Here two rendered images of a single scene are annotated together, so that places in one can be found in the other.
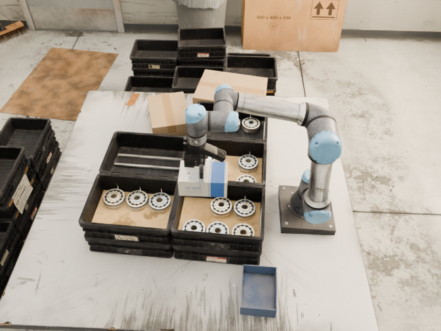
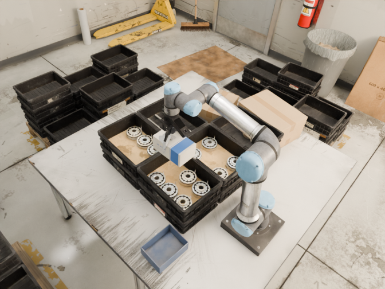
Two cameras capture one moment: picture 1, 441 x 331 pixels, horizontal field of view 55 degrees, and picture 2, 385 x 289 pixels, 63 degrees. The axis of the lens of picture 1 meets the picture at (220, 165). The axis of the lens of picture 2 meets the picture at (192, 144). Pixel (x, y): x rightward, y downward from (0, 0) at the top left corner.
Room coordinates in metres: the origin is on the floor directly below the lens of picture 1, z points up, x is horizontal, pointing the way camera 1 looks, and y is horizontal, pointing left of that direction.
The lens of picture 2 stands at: (0.31, -0.72, 2.28)
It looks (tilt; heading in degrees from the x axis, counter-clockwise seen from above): 45 degrees down; 37
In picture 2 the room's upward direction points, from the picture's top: 5 degrees clockwise
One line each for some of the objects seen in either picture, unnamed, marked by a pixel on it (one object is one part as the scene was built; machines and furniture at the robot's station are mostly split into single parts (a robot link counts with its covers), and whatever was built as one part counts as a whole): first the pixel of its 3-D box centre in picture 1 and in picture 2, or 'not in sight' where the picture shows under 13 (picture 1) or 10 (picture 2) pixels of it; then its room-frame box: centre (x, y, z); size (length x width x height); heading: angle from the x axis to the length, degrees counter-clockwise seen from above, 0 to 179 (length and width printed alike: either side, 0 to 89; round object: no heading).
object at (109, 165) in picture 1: (147, 162); (171, 124); (1.49, 0.37, 0.87); 0.40 x 0.30 x 0.11; 85
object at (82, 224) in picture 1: (131, 201); (135, 138); (1.20, 0.40, 0.92); 0.40 x 0.30 x 0.02; 85
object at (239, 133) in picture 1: (230, 129); (245, 135); (1.76, -0.05, 0.87); 0.40 x 0.30 x 0.11; 85
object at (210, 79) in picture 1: (230, 100); (269, 119); (2.10, -0.06, 0.80); 0.40 x 0.30 x 0.20; 78
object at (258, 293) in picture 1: (258, 289); (164, 248); (0.87, -0.17, 0.74); 0.20 x 0.15 x 0.07; 175
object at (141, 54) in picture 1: (157, 66); (262, 81); (3.21, 0.57, 0.31); 0.40 x 0.30 x 0.34; 88
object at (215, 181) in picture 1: (203, 178); (174, 145); (1.19, 0.07, 1.09); 0.20 x 0.12 x 0.09; 88
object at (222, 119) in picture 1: (223, 118); (190, 102); (1.20, -0.01, 1.41); 0.11 x 0.11 x 0.08; 89
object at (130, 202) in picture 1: (136, 198); (144, 140); (1.26, 0.39, 0.86); 0.10 x 0.10 x 0.01
